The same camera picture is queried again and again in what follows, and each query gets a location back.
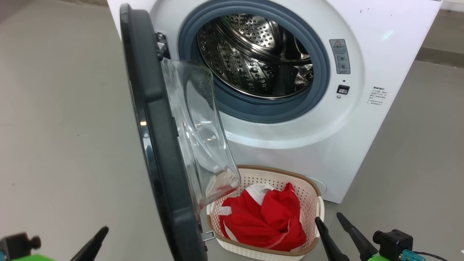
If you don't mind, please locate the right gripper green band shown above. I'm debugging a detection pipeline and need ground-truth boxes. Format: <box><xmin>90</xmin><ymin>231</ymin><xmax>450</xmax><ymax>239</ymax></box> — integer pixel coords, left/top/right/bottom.
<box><xmin>315</xmin><ymin>212</ymin><xmax>392</xmax><ymax>261</ymax></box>

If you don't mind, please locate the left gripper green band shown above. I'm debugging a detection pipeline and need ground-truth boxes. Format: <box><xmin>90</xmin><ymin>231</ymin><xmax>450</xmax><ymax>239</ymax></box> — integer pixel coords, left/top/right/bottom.
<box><xmin>13</xmin><ymin>226</ymin><xmax>109</xmax><ymax>261</ymax></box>

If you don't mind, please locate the red garment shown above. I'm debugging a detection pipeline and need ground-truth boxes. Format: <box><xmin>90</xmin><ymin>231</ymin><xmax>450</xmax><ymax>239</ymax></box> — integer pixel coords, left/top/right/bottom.
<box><xmin>219</xmin><ymin>182</ymin><xmax>308</xmax><ymax>252</ymax></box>

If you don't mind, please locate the black round glass washer door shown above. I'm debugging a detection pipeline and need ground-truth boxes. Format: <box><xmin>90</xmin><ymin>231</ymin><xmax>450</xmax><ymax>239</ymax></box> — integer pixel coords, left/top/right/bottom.
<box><xmin>119</xmin><ymin>3</ymin><xmax>242</xmax><ymax>261</ymax></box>

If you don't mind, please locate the cream perforated basket brown rim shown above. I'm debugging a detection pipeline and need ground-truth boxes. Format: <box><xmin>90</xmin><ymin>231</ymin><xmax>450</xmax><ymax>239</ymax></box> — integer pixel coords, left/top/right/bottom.
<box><xmin>206</xmin><ymin>165</ymin><xmax>326</xmax><ymax>261</ymax></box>

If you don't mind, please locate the white front-load washing machine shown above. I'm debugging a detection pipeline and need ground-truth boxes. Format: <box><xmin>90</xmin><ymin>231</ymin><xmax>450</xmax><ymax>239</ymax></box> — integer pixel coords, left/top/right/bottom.
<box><xmin>107</xmin><ymin>0</ymin><xmax>443</xmax><ymax>204</ymax></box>

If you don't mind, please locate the grey rubber door gasket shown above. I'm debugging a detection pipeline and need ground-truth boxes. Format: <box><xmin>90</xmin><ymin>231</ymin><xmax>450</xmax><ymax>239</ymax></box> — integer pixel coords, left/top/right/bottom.
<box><xmin>178</xmin><ymin>0</ymin><xmax>331</xmax><ymax>124</ymax></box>

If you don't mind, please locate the round filter cover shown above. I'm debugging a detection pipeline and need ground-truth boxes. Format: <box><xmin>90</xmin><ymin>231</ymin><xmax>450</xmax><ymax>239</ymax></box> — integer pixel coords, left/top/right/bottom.
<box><xmin>308</xmin><ymin>177</ymin><xmax>327</xmax><ymax>194</ymax></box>

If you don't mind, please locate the printed text label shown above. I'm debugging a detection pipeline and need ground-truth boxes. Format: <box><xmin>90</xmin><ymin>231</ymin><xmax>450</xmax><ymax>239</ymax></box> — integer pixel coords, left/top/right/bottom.
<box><xmin>367</xmin><ymin>86</ymin><xmax>388</xmax><ymax>107</ymax></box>

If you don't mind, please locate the grey warning sticker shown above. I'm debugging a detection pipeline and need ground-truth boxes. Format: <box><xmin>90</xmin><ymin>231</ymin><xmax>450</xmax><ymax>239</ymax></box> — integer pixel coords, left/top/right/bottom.
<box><xmin>329</xmin><ymin>38</ymin><xmax>351</xmax><ymax>75</ymax></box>

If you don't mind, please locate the perforated steel washer drum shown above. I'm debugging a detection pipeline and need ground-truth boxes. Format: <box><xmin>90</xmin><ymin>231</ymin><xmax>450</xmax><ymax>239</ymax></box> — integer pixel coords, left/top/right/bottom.
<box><xmin>197</xmin><ymin>13</ymin><xmax>314</xmax><ymax>99</ymax></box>

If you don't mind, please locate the right camera cable teal connector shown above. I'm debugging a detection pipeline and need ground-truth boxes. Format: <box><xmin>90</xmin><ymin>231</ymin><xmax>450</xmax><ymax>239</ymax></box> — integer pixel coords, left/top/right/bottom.
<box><xmin>401</xmin><ymin>249</ymin><xmax>449</xmax><ymax>261</ymax></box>

